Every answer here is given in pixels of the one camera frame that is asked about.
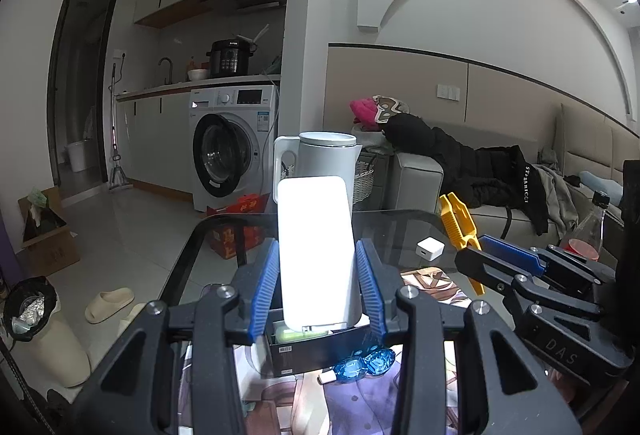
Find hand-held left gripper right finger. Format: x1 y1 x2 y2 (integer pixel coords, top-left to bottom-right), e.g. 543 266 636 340
356 239 568 435

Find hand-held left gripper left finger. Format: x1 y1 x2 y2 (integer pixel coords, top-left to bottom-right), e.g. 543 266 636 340
75 237 282 435

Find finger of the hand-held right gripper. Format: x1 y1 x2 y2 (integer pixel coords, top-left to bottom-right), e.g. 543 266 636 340
455 246 602 322
480 235 618 298

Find yellow plastic tool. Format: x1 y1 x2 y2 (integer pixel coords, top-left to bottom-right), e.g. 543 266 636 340
439 192 487 296

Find white rectangular plastic case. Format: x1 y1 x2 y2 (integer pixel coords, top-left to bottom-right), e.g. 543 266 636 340
276 175 362 332

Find black cardboard box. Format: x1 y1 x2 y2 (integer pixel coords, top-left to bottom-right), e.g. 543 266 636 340
235 264 401 378

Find pale green packet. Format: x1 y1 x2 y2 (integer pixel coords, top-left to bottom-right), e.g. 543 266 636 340
272 322 346 342

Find red gift box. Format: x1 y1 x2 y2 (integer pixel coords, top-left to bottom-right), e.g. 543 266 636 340
207 194 271 261

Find white cube charger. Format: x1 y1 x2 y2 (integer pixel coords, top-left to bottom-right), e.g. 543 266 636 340
416 237 444 262

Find grey garment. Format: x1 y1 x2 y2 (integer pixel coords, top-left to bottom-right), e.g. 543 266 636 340
537 150 581 236

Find glass bottle with red liquid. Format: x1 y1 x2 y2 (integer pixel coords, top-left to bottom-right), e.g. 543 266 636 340
559 191 612 263

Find black padded jacket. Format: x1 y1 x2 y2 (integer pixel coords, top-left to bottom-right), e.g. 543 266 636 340
382 114 551 236

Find printed desk mat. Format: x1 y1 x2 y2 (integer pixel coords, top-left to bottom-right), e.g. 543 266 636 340
177 267 551 435

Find wicker laundry basket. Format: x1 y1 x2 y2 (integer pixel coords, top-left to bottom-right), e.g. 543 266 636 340
352 154 376 206

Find light blue pillow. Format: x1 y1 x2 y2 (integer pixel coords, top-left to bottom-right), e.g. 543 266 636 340
580 171 626 200

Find grey sofa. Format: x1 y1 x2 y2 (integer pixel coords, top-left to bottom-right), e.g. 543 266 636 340
385 105 640 266

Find beige slipper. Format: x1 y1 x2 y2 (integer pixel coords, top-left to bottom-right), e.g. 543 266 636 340
117 302 151 336
84 287 136 325

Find white electric kettle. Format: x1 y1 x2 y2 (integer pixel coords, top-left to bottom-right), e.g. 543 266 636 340
272 131 363 216

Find pink cloth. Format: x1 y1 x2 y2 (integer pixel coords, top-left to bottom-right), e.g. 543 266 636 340
349 97 381 123

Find brown patterned cloth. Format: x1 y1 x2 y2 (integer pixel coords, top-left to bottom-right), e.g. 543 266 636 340
372 95 411 123

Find floor mop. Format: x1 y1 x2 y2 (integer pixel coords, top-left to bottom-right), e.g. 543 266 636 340
109 64 133 192

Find white base cabinets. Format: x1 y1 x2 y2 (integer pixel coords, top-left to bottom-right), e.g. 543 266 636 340
116 82 196 193

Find white washing machine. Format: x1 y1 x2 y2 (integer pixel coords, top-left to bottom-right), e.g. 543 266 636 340
189 85 280 213

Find brown cardboard box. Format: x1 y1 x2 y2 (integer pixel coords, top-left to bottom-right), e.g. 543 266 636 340
18 187 81 277

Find trash bin with black bag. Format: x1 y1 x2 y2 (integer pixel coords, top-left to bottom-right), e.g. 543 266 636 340
2 277 92 388

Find white bucket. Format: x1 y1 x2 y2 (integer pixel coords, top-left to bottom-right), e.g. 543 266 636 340
66 140 96 172

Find black pressure cooker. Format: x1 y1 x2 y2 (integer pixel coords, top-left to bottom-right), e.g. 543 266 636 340
206 39 257 78

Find purple rolled mat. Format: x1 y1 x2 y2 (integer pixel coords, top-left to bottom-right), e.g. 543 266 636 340
0 210 23 288

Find dark framed glass door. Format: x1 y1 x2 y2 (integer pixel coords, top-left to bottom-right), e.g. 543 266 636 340
50 0 123 196

